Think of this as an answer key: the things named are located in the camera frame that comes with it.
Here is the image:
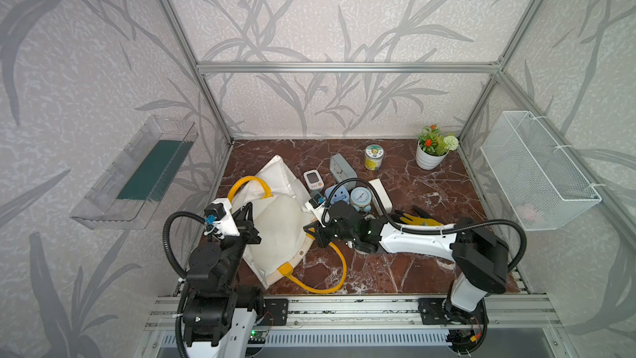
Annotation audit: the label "light blue square clock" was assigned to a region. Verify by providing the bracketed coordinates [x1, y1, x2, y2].
[324, 185, 350, 205]

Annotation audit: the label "blue round alarm clock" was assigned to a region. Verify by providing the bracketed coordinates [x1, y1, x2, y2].
[349, 187, 373, 213]

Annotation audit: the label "white canvas bag yellow handles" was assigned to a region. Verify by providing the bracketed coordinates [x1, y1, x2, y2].
[228, 155, 348, 294]

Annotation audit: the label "white rectangular alarm clock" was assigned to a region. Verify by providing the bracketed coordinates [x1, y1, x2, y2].
[369, 178, 394, 215]

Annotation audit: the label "white timer orange buttons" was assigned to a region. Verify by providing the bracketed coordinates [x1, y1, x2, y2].
[303, 169, 325, 192]

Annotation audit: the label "grey square alarm clock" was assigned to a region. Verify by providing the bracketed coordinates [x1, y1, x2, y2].
[330, 153, 358, 183]

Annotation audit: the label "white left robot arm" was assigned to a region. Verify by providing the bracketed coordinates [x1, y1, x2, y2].
[162, 202, 265, 357]

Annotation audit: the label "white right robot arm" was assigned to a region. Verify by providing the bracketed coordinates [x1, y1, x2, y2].
[303, 193, 528, 323]

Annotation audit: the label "yellow black work glove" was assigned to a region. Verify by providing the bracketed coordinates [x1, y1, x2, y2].
[391, 206, 442, 227]

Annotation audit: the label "white potted artificial plant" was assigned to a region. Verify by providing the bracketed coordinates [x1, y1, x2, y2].
[416, 124, 459, 170]

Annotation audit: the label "green circuit board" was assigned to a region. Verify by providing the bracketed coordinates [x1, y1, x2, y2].
[248, 329, 268, 346]

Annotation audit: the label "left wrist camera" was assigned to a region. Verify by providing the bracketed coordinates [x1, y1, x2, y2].
[204, 198, 240, 240]

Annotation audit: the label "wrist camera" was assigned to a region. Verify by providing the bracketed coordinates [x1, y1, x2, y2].
[204, 198, 240, 240]
[306, 191, 326, 211]

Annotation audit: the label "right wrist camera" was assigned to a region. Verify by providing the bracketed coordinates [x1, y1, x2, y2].
[306, 191, 326, 211]

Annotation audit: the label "clear plastic wall tray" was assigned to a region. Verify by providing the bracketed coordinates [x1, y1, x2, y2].
[71, 115, 199, 230]

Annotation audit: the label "white wire mesh basket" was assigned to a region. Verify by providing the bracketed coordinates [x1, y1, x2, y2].
[481, 111, 602, 231]

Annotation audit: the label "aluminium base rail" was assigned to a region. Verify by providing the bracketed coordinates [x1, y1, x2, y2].
[133, 294, 577, 358]

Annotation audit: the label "aluminium cage frame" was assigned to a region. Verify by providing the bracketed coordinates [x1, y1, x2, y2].
[138, 0, 636, 240]

